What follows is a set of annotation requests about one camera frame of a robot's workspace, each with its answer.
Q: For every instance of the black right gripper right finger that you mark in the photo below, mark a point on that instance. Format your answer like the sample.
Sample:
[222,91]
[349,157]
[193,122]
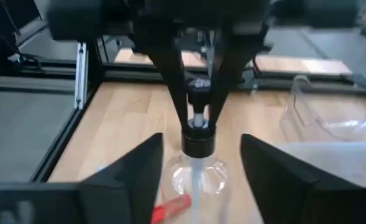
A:
[288,193]

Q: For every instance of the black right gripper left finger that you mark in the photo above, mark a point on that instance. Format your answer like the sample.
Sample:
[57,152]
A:
[117,193]

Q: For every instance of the clear soap pump bottle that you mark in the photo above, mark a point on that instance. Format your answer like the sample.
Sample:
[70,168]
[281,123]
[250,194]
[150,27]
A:
[198,140]

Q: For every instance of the silver aluminium bracket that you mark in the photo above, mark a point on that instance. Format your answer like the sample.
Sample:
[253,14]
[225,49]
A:
[80,77]

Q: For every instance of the red dish brush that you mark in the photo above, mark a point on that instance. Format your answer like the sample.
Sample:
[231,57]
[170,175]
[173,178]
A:
[173,207]

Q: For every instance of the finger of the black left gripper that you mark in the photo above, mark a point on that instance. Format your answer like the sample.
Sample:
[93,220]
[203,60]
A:
[173,77]
[229,77]

